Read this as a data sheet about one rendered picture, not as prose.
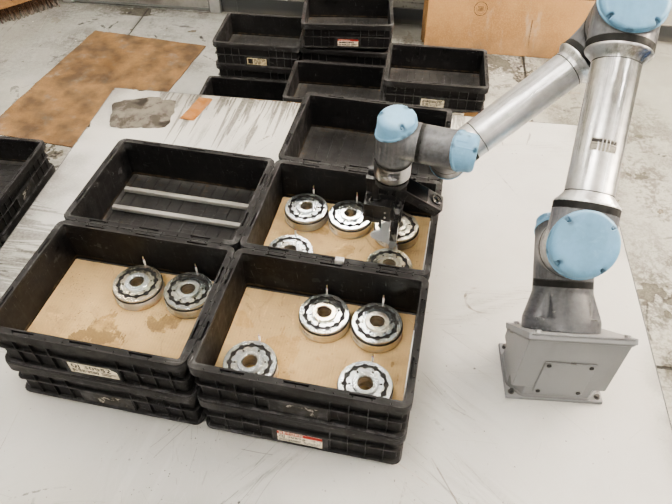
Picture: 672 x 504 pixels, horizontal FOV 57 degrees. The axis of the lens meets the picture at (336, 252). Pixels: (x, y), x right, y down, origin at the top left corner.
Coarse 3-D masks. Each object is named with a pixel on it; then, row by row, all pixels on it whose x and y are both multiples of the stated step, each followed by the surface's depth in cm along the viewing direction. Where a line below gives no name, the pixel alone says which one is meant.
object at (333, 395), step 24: (312, 264) 125; (336, 264) 124; (216, 312) 116; (192, 360) 108; (240, 384) 108; (264, 384) 106; (288, 384) 105; (312, 384) 105; (408, 384) 105; (384, 408) 103; (408, 408) 103
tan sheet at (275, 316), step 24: (240, 312) 128; (264, 312) 128; (288, 312) 128; (240, 336) 124; (264, 336) 124; (288, 336) 124; (408, 336) 124; (288, 360) 120; (312, 360) 120; (336, 360) 120; (360, 360) 120; (384, 360) 120; (408, 360) 120; (336, 384) 117
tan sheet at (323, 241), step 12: (276, 216) 148; (276, 228) 146; (288, 228) 146; (324, 228) 146; (372, 228) 146; (420, 228) 146; (312, 240) 143; (324, 240) 143; (336, 240) 143; (348, 240) 143; (360, 240) 143; (372, 240) 143; (420, 240) 143; (324, 252) 140; (336, 252) 140; (348, 252) 140; (360, 252) 140; (372, 252) 140; (408, 252) 140; (420, 252) 140; (420, 264) 138
